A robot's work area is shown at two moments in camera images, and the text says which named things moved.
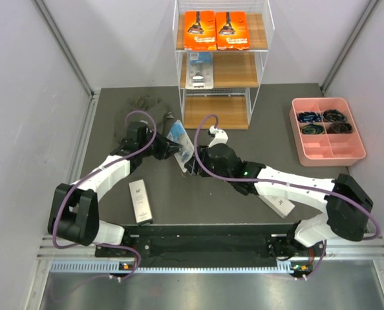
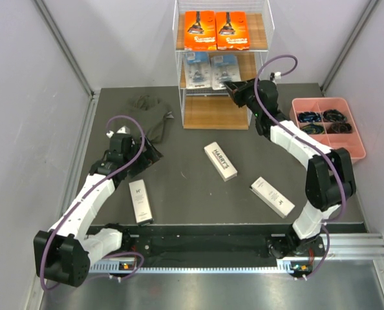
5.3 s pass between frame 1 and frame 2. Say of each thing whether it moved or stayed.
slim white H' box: stayed
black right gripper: moved
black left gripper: moved
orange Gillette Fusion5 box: stayed
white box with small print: stayed
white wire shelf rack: stayed
